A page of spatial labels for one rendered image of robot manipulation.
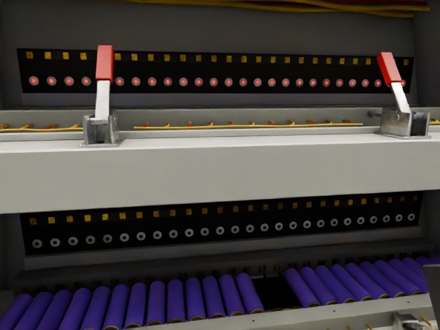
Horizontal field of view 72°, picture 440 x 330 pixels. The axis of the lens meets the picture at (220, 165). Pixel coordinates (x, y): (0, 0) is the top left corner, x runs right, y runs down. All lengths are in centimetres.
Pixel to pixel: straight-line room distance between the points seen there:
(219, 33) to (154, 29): 9
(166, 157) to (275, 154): 9
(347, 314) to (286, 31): 38
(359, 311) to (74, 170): 29
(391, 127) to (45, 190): 30
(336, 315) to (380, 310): 5
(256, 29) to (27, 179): 37
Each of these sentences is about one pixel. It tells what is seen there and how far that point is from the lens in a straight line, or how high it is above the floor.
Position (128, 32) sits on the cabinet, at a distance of 48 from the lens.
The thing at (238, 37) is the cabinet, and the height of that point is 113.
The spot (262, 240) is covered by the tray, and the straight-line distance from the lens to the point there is 43.
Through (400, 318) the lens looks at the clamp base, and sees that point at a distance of 36.
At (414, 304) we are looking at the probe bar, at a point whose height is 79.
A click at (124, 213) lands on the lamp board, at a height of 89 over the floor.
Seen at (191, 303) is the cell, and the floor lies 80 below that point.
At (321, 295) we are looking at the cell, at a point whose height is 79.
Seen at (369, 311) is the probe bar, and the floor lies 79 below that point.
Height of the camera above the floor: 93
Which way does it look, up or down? 2 degrees up
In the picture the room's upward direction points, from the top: 2 degrees counter-clockwise
